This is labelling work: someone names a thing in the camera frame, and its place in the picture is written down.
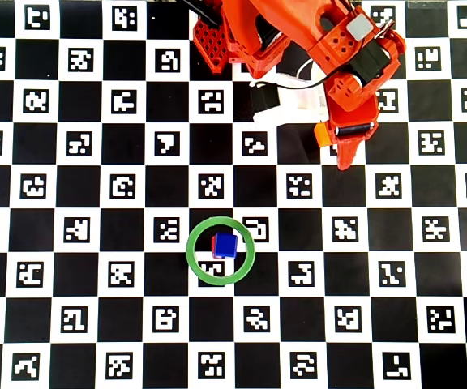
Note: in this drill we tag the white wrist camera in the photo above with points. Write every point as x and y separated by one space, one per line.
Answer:
266 99

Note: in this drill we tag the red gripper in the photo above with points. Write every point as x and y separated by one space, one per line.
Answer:
354 131

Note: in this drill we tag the checkerboard marker mat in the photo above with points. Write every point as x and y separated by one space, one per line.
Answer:
95 243

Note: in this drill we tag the red cube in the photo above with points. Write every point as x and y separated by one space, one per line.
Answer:
213 245

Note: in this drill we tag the blue cube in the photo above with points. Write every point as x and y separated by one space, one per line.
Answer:
225 245

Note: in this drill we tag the orange cube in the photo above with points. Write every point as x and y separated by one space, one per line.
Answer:
322 134

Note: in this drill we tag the red robot arm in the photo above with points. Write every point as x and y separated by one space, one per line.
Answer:
282 16

